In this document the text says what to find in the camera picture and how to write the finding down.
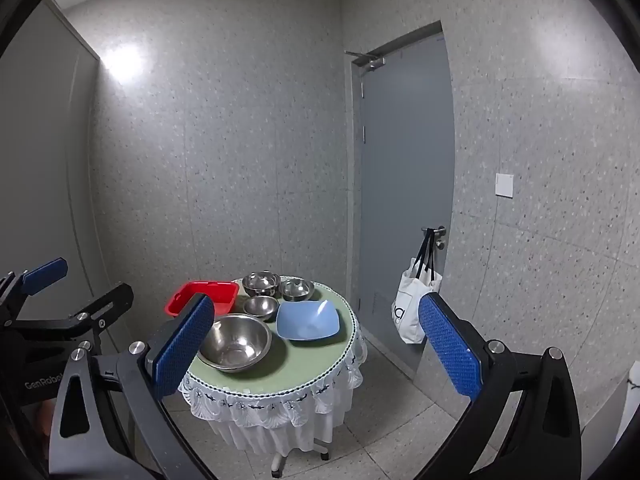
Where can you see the white wall switch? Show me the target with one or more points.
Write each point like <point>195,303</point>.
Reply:
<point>504,185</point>

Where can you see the large steel bowl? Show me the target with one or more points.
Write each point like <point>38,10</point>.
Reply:
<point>235,345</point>

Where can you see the green lace-trimmed tablecloth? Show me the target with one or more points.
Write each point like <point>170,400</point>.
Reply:
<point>310,362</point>

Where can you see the metal door closer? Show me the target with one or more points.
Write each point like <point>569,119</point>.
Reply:
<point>370,60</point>

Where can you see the medium steel bowl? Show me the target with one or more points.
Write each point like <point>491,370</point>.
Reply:
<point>297,289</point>
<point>261,284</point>

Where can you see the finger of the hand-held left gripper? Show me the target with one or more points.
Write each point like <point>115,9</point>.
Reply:
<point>46,275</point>
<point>107,305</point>

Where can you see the small steel bowl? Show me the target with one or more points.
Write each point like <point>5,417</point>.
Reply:
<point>261,307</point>

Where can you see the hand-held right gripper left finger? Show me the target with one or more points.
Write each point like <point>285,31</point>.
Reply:
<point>185,345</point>

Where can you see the white table pedestal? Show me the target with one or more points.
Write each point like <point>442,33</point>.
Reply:
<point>320,447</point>

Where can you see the red plastic basket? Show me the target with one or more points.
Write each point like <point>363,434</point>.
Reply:
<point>200,290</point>

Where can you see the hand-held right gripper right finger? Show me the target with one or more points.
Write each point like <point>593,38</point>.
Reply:
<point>450,347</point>

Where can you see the blue square plate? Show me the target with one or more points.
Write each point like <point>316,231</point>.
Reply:
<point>307,322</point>

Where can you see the grey door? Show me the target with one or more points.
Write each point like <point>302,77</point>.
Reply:
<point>400,160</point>

